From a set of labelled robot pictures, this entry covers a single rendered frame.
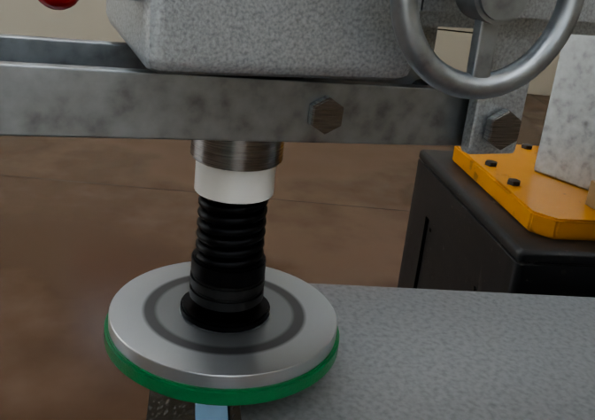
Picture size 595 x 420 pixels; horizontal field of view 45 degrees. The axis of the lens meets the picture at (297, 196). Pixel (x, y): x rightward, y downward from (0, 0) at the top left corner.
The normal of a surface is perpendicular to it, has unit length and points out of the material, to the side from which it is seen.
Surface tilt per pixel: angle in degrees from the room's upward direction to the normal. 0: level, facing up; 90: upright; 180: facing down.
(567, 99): 90
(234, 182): 90
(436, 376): 0
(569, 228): 90
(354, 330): 0
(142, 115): 90
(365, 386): 0
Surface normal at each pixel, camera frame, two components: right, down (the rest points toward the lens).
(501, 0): 0.35, 0.36
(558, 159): -0.78, 0.14
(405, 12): -0.09, 0.43
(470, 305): 0.10, -0.93
